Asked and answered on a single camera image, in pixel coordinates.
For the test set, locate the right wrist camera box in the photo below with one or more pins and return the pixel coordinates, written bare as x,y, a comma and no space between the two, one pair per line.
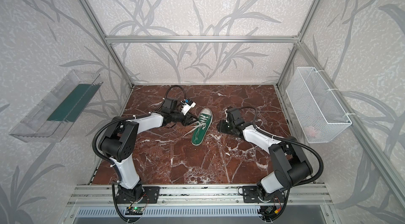
234,116

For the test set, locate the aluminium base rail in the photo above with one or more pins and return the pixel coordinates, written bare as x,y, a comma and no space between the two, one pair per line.
225,200

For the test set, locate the pink object in basket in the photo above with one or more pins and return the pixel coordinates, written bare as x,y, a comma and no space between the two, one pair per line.
311,132

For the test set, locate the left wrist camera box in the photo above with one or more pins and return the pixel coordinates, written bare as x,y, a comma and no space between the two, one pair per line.
170,105

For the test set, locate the green circuit board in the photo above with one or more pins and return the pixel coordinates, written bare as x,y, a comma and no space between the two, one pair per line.
134,211

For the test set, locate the right circuit board with wires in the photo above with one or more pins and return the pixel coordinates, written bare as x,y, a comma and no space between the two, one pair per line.
270,213

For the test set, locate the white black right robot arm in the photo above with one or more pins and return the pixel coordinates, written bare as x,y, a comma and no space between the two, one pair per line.
289,161

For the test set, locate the green canvas sneaker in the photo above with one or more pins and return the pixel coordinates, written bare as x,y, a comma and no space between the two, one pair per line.
205,119

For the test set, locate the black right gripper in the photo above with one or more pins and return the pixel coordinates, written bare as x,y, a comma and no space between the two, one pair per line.
226,126

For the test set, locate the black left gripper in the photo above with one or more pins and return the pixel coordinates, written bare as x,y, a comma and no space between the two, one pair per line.
185,118

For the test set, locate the white shoelace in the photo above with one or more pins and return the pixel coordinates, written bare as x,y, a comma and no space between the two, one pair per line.
194,127

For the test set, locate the aluminium cage frame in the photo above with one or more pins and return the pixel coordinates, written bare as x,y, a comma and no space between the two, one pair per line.
381,162

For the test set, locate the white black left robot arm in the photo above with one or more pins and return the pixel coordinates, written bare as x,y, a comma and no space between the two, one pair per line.
115,144

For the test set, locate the white wire mesh basket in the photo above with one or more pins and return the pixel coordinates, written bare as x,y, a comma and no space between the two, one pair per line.
315,104

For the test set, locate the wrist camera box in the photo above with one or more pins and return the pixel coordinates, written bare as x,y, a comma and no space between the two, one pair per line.
234,116
170,105

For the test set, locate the clear plastic wall tray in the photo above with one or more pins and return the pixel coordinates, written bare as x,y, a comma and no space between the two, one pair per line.
52,118

